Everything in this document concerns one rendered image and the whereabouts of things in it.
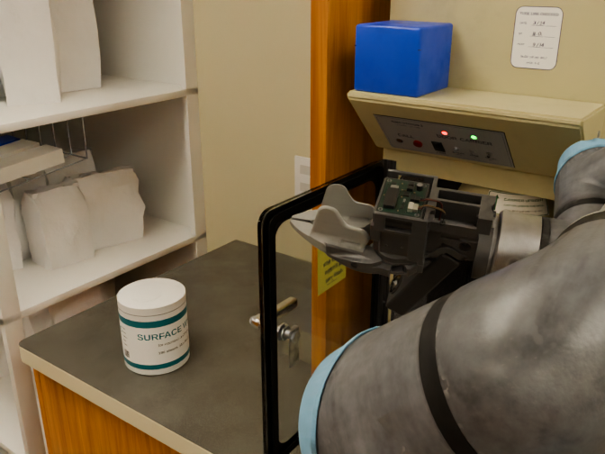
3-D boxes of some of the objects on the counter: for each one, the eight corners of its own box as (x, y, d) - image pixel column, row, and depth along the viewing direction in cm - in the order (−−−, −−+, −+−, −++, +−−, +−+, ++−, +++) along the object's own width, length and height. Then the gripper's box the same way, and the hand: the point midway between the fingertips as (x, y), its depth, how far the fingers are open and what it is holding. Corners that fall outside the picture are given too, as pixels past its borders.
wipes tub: (159, 334, 140) (153, 271, 134) (203, 353, 133) (199, 287, 127) (110, 361, 130) (102, 295, 124) (155, 385, 123) (148, 314, 117)
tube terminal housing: (429, 333, 140) (462, -57, 112) (587, 385, 122) (672, -61, 94) (370, 389, 121) (392, -62, 93) (546, 461, 104) (638, -69, 75)
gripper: (501, 179, 66) (300, 149, 71) (493, 240, 59) (274, 203, 64) (488, 240, 71) (303, 208, 77) (480, 301, 65) (279, 262, 70)
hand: (302, 226), depth 72 cm, fingers closed
